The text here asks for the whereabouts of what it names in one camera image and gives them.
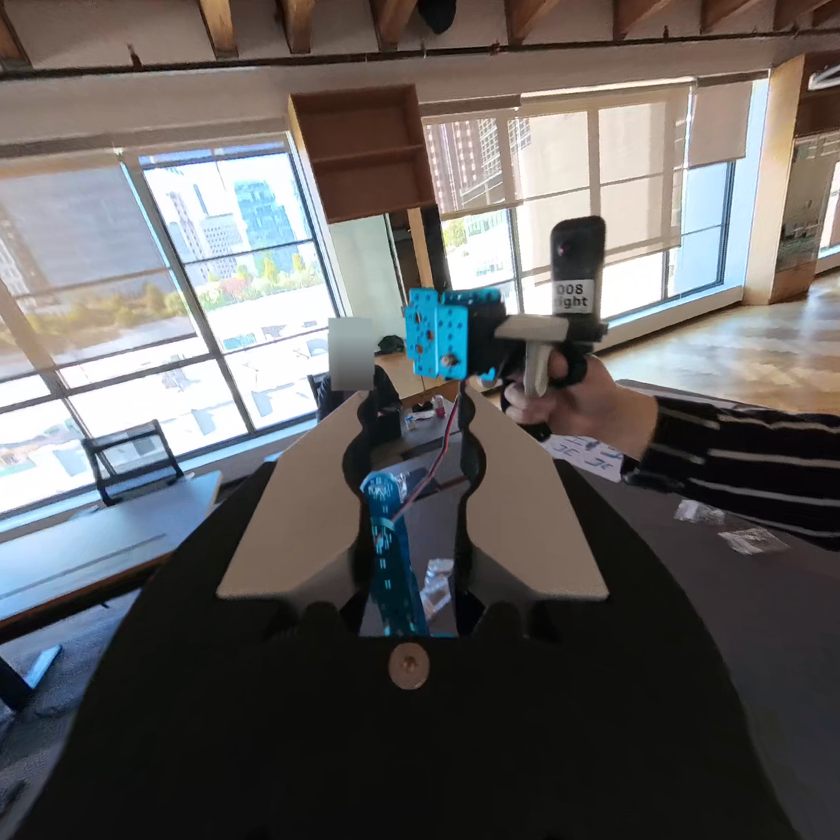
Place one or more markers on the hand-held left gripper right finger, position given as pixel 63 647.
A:
pixel 531 525

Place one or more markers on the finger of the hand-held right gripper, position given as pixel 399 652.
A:
pixel 535 328

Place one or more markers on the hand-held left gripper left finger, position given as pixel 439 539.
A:
pixel 295 525

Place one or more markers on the blue hobby robot arm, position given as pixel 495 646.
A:
pixel 394 558

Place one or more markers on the person's right forearm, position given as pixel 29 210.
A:
pixel 735 472

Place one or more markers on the wooden side desk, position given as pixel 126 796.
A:
pixel 98 544

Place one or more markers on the grey desk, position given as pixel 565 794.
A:
pixel 722 623

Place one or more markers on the person's right hand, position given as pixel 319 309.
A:
pixel 590 407

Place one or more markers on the white marker sheet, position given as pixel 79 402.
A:
pixel 584 459

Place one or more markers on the window with roller shades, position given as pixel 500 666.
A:
pixel 643 184

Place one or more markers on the crumpled clear plastic wrap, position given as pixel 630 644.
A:
pixel 436 587

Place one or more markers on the dark office table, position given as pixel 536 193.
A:
pixel 426 439

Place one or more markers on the small clear plastic bag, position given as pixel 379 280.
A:
pixel 699 512

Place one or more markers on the city view window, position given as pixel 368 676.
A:
pixel 275 341

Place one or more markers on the pale wooden column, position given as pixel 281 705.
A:
pixel 774 197

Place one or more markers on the long clear plastic bag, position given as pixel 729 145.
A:
pixel 754 541

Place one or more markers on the black ceiling fixture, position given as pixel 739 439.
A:
pixel 436 13

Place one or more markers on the black frame chair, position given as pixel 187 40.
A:
pixel 138 489

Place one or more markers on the wooden wall shelf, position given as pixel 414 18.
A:
pixel 367 184

